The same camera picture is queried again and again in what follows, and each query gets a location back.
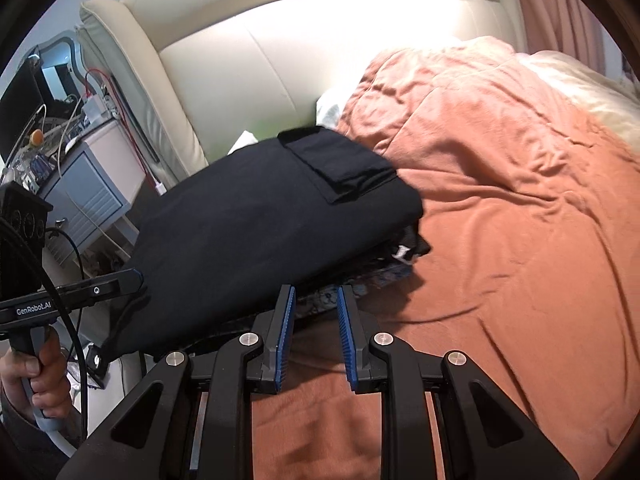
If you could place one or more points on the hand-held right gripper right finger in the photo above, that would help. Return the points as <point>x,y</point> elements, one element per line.
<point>347,340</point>

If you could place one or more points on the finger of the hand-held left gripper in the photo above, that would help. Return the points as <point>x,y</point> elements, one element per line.
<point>130,280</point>
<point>95,367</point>

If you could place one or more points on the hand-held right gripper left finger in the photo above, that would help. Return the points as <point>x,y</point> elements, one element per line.
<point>285,340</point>

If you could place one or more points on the black pants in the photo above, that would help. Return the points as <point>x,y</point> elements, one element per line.
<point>240,225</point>

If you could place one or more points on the person's left forearm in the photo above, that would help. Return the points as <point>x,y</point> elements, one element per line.
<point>20,435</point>

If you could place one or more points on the person's left hand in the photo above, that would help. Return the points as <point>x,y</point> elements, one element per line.
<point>50,375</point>

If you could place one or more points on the blue patterned cloth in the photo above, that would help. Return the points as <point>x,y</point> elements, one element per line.
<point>360,282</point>

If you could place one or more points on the blue printed box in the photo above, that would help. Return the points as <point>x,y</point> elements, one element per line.
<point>35,167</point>

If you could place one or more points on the blue nightstand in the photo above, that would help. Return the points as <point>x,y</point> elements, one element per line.
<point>95,185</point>

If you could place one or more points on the orange round toy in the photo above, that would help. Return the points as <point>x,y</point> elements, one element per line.
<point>36,137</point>

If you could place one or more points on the black monitor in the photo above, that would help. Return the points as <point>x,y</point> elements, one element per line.
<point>20,105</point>

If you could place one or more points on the white charger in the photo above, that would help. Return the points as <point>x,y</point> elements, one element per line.
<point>95,107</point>

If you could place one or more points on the brown fleece blanket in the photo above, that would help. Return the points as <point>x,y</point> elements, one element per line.
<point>500,235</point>

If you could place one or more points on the cream padded headboard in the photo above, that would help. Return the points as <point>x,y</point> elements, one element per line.
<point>250,60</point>

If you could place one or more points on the pink curtain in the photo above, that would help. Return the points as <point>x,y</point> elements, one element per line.
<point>560,5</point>

